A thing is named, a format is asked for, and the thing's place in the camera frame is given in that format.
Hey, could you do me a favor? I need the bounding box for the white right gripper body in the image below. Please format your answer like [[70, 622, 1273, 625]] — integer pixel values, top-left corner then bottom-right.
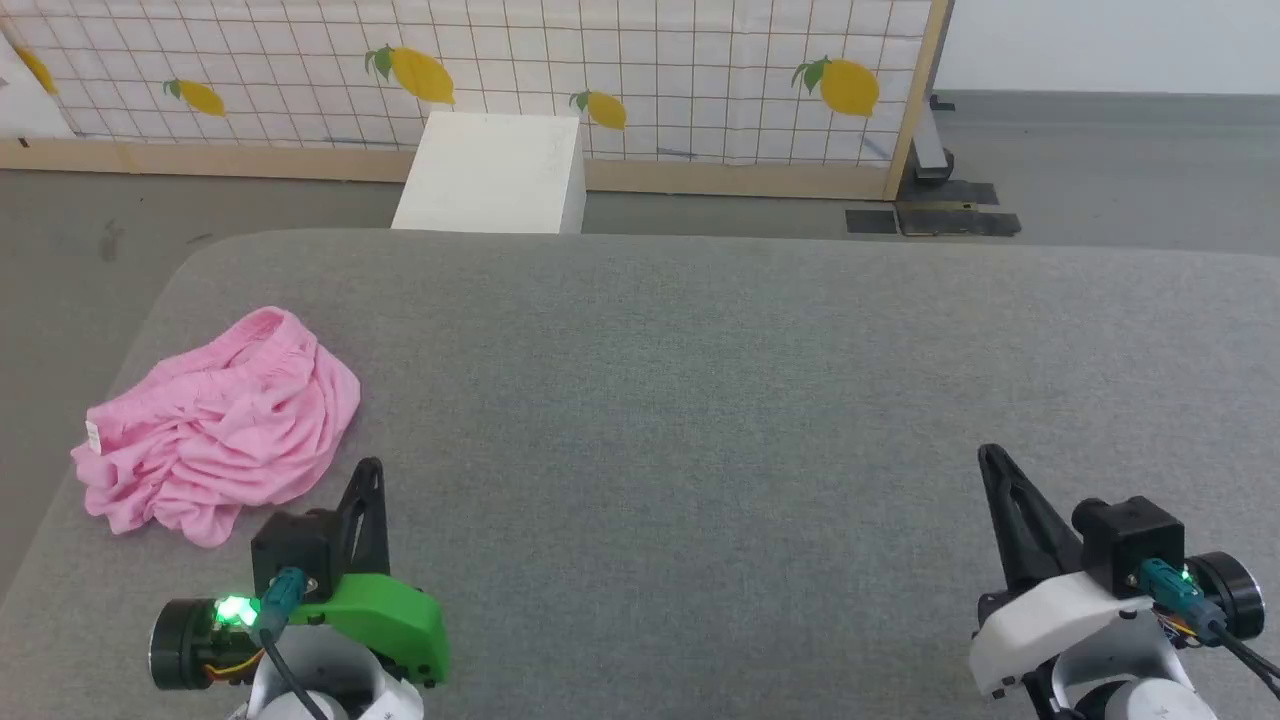
[[967, 551, 1267, 699]]

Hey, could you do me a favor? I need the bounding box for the grey fabric sofa cushion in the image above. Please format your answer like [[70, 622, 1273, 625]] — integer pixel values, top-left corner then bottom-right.
[[0, 228, 1280, 720]]

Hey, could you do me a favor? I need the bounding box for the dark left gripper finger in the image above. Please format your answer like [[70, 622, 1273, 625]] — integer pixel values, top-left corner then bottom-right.
[[335, 458, 374, 592], [368, 458, 390, 579]]

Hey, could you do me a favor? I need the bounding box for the black right cable teal plug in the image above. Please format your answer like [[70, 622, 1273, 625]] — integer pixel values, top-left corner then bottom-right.
[[1139, 557, 1280, 703]]

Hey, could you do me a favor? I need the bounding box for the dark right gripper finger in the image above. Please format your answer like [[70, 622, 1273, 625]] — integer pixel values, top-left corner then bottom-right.
[[977, 443, 1042, 594], [990, 444, 1087, 583]]

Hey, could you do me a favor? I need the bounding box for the white box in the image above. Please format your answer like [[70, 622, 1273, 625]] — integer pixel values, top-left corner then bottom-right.
[[391, 111, 588, 235]]

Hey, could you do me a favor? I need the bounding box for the black left cable teal plug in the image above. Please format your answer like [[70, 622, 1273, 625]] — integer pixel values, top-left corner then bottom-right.
[[250, 567, 334, 720]]

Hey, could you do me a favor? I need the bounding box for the wide black floor tape strip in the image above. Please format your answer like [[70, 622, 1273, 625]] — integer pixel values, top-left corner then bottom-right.
[[897, 204, 1022, 239]]

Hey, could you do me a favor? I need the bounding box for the lemon-patterned grid partition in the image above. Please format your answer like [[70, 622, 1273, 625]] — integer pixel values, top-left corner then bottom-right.
[[0, 0, 953, 202]]

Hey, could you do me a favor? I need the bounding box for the pink cloth garment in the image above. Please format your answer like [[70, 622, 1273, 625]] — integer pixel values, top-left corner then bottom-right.
[[70, 306, 363, 549]]

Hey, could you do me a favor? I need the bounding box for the lemon print grid sheet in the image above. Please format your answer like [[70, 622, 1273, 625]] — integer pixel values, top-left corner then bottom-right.
[[0, 0, 933, 167]]

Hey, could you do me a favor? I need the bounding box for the white board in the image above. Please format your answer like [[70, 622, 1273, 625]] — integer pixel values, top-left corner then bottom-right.
[[0, 38, 77, 140]]

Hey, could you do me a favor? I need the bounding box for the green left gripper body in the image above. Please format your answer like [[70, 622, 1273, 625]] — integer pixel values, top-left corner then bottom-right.
[[150, 572, 452, 692]]

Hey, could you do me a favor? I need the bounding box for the black cable teal plug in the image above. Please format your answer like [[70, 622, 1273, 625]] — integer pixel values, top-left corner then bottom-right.
[[250, 567, 334, 720], [1139, 557, 1280, 703]]

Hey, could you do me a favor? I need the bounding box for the narrow black floor tape strip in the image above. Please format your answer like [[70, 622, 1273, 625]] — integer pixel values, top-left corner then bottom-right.
[[905, 180, 1000, 207]]

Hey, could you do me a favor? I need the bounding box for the grey metal partition foot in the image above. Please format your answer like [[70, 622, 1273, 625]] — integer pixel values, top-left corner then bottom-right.
[[914, 94, 957, 184]]

